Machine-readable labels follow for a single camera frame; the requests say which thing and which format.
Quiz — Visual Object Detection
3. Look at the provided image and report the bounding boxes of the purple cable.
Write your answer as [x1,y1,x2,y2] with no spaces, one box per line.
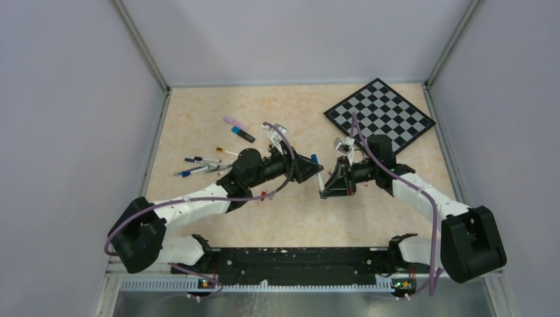
[349,112,445,299]
[103,122,298,302]

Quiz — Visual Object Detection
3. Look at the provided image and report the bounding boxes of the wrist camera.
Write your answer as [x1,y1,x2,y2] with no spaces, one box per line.
[333,137,355,162]
[262,122,287,153]

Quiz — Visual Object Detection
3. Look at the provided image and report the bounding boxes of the light pink highlighter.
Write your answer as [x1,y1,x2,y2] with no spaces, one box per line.
[223,116,248,131]

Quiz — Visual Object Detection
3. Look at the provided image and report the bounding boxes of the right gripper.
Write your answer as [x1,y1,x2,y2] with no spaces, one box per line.
[320,156,378,197]

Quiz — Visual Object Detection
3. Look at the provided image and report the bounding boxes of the blue cap whiteboard marker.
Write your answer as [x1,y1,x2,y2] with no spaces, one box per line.
[311,153,325,194]

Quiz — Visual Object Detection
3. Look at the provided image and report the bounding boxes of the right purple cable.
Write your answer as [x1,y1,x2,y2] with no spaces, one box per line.
[349,112,445,299]

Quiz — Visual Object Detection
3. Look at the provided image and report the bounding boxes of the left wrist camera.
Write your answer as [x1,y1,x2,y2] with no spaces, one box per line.
[262,122,287,153]

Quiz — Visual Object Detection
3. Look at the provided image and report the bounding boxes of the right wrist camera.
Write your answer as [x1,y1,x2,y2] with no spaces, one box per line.
[333,137,355,162]

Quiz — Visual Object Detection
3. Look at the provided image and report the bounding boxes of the grey cable duct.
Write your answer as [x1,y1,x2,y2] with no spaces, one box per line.
[120,277,394,293]

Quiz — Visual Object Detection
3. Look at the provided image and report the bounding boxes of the blue cap pen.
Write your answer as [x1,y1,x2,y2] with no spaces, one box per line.
[174,165,210,178]

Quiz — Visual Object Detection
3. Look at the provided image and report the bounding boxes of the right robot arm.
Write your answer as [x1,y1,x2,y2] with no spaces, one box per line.
[320,135,507,283]

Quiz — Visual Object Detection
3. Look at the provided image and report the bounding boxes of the black cap white marker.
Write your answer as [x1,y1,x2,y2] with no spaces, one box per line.
[193,157,222,163]

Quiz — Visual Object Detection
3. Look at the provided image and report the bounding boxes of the black grey chessboard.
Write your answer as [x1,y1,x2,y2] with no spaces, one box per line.
[324,78,436,154]

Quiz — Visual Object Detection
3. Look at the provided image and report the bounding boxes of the yellow cap white marker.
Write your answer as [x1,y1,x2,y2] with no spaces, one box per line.
[216,147,239,157]

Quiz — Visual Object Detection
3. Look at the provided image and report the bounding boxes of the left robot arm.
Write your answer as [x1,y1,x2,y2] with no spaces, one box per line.
[104,147,324,274]

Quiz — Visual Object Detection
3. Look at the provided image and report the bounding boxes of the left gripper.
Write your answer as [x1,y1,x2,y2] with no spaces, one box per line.
[247,140,324,189]

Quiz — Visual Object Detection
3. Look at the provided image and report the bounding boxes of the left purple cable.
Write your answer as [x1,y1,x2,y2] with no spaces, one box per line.
[103,122,298,302]

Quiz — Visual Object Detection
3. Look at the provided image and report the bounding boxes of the blue black highlighter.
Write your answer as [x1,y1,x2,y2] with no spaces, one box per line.
[231,126,255,143]

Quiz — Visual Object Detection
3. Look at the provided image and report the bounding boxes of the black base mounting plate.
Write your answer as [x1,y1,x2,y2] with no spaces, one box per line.
[170,247,432,287]

